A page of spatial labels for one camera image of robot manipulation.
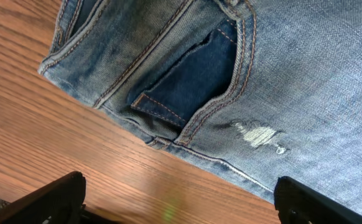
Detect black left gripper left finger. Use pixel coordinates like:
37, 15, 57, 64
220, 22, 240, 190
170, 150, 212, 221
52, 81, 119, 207
0, 171, 86, 224

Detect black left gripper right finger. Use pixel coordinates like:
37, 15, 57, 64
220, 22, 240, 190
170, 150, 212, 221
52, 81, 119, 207
274, 176, 362, 224

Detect blue denim jeans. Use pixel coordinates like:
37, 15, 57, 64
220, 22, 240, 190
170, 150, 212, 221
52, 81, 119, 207
39, 0, 362, 215

